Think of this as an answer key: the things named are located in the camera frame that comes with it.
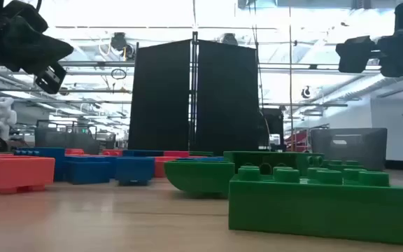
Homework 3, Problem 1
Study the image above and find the black equipment box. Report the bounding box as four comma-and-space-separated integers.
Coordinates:
259, 107, 285, 152

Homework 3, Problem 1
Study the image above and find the translucent grey plastic bin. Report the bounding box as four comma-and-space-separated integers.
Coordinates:
309, 127, 388, 172
34, 119, 117, 155

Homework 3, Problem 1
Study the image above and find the red rack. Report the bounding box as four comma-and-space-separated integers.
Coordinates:
284, 129, 310, 153

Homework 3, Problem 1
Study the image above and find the black hanging cable ring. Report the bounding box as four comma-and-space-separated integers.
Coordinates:
110, 68, 128, 81

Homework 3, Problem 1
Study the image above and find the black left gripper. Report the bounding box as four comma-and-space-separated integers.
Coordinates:
0, 0, 74, 75

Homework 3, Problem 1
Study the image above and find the blue rectangular toy brick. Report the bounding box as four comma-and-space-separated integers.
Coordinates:
13, 146, 66, 182
64, 155, 118, 162
63, 160, 112, 186
122, 150, 165, 158

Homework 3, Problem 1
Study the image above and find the green rectangular toy brick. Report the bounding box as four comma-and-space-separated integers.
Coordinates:
227, 164, 403, 246
189, 150, 215, 158
222, 150, 307, 176

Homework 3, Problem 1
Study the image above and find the green curved-bottom toy brick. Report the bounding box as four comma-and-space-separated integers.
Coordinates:
163, 160, 236, 197

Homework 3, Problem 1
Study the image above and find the thin vertical pole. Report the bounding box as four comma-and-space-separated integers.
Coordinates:
288, 0, 295, 152

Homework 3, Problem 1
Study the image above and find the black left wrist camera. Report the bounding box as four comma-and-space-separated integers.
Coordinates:
34, 62, 68, 95

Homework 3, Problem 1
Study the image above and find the black folding screen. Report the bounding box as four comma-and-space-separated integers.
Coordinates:
127, 31, 260, 157

